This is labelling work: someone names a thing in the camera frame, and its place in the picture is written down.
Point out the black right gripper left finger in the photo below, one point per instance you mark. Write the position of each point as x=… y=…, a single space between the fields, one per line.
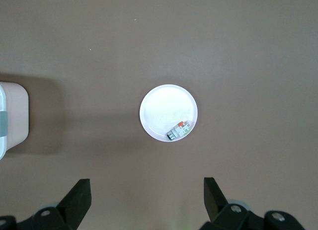
x=72 y=207

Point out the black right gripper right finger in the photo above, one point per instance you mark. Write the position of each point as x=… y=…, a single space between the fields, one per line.
x=218 y=210

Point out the white lidded storage box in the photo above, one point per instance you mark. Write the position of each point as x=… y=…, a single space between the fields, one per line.
x=16 y=115

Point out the pink round plate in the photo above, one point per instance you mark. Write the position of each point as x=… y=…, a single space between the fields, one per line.
x=164 y=108

